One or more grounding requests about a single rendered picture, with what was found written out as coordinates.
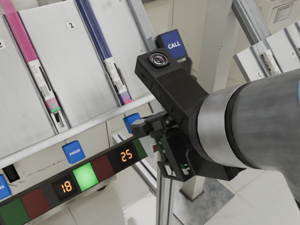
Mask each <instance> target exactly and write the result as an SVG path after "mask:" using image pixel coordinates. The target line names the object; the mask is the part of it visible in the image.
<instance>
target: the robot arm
mask: <svg viewBox="0 0 300 225"><path fill-rule="evenodd" d="M134 73H135V74H136V75H137V77H138V78H139V79H140V80H141V81H142V82H143V83H144V85H145V86H146V87H147V88H148V90H149V91H150V92H151V93H152V94H153V96H154V97H155V98H156V99H157V101H158V102H159V103H160V104H161V105H162V106H163V107H164V109H163V110H161V111H158V112H155V113H152V114H150V115H147V116H144V117H141V118H140V119H137V120H136V121H134V122H133V123H132V124H131V125H130V126H129V128H130V130H131V132H132V135H133V136H134V137H135V138H138V139H139V140H140V142H141V144H142V146H143V148H144V150H145V152H146V153H147V155H148V156H149V157H150V158H154V150H153V145H156V144H157V146H158V150H159V152H160V155H161V157H162V160H163V162H162V161H158V162H157V164H158V166H159V168H160V171H161V173H162V175H163V177H164V178H168V179H172V180H177V181H181V182H186V181H187V180H189V179H190V178H192V177H193V176H195V175H197V176H203V177H208V178H213V179H220V180H225V181H231V180H232V179H233V178H235V177H236V176H237V175H238V173H239V172H241V171H243V170H245V169H247V168H250V169H260V170H267V171H279V172H281V173H282V174H283V175H284V177H285V180H286V182H287V184H288V187H289V189H290V191H291V193H292V195H293V197H294V200H295V202H296V204H297V206H298V209H299V211H300V68H299V69H295V70H292V71H288V72H284V73H281V74H277V75H273V76H269V77H266V78H262V79H258V80H255V81H251V82H247V83H242V84H239V85H235V86H231V87H227V88H224V89H221V90H218V91H215V92H213V93H212V94H208V93H207V92H206V91H205V90H204V89H203V88H202V87H201V86H200V85H199V84H198V82H197V81H196V80H195V79H194V78H193V77H192V76H191V75H190V74H189V73H188V72H187V71H186V70H185V69H184V68H183V67H182V66H181V65H180V64H179V62H178V61H177V60H176V59H175V58H174V57H173V56H172V55H171V54H170V53H169V52H168V51H167V50H166V49H165V48H159V49H156V50H153V51H150V52H147V53H145V54H141V55H139V56H137V61H136V66H135V71H134ZM164 165H167V166H169V167H170V170H171V171H174V173H175V175H176V176H172V175H168V173H167V171H166V169H165V166H164ZM188 167H189V168H190V169H189V170H187V171H188V172H189V174H187V175H185V174H184V172H183V170H182V169H187V168H188Z"/></svg>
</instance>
